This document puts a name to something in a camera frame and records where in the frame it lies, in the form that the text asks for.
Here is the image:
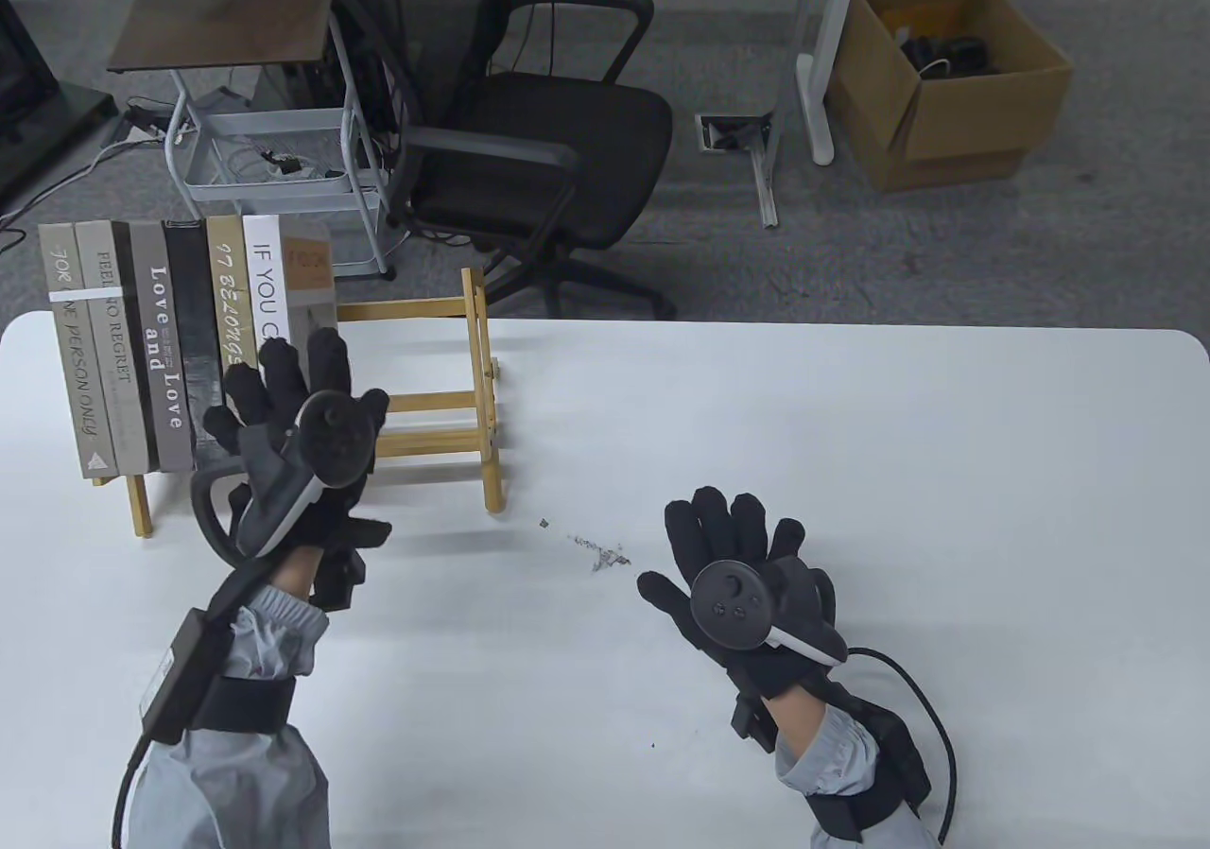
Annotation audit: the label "person's right hand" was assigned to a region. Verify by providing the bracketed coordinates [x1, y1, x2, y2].
[637, 485, 820, 748]

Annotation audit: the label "person's left hand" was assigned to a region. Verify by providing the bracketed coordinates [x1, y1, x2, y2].
[203, 326, 393, 614]

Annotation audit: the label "wooden book rack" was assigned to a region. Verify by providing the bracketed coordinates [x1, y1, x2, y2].
[90, 268, 507, 540]

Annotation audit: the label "thick brown book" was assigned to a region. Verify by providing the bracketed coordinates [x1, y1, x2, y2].
[128, 221, 197, 474]

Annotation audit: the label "person's right forearm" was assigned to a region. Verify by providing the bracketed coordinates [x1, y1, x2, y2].
[764, 688, 937, 849]

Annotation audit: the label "person's left forearm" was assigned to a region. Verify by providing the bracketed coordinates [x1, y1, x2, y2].
[123, 546, 332, 849]

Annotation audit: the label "tan book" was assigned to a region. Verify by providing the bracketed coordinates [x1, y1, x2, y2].
[205, 216, 268, 373]

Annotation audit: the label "black book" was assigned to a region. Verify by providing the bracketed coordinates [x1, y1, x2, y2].
[163, 220, 233, 467]

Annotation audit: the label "plain grey book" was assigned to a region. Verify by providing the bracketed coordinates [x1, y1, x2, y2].
[74, 220, 150, 474]

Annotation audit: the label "grey book with white band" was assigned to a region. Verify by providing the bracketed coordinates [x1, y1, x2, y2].
[38, 223, 119, 481]

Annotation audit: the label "black left hand controller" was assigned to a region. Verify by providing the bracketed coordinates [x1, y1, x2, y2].
[192, 390, 384, 566]

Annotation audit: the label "black hand controller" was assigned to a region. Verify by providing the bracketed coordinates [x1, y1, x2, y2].
[192, 390, 384, 566]
[690, 556, 849, 668]

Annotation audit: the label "black right hand controller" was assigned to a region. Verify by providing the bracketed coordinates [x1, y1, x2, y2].
[690, 556, 849, 668]

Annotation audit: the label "black right wrist module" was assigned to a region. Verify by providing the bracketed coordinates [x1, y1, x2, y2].
[808, 679, 932, 840]

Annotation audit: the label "black wrist module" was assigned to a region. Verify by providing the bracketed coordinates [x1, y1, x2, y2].
[140, 608, 296, 746]
[808, 679, 932, 840]

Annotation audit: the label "floor power strip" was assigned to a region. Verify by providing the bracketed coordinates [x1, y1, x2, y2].
[121, 104, 199, 146]

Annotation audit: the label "black office chair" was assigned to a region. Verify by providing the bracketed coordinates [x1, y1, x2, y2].
[298, 0, 677, 321]

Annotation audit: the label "black left wrist module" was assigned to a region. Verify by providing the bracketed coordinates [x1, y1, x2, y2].
[140, 608, 296, 746]

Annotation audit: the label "grey desk leg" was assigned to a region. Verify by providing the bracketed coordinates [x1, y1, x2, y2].
[752, 0, 816, 228]

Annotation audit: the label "brown top side table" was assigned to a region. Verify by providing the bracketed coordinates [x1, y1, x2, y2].
[106, 0, 396, 281]

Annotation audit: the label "black cabinet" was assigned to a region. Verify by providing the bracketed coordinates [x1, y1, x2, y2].
[0, 0, 119, 212]

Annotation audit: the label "metal floor socket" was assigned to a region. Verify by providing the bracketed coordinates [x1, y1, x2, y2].
[697, 112, 776, 155]

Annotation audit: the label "white desk leg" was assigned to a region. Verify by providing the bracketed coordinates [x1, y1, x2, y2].
[794, 0, 866, 166]

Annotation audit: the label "cardboard box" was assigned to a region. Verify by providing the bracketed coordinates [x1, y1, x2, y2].
[827, 0, 1076, 193]

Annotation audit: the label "black devices in box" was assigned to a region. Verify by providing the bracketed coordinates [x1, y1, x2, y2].
[900, 31, 992, 79]

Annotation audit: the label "pale wire basket cart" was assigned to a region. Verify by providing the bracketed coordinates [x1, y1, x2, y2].
[168, 107, 389, 221]

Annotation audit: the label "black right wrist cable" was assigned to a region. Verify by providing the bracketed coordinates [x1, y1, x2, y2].
[846, 646, 958, 845]

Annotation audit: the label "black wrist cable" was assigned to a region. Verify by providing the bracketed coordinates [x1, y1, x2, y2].
[846, 646, 958, 845]
[110, 734, 157, 849]

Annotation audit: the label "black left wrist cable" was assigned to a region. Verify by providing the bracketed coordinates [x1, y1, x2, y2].
[110, 734, 157, 849]

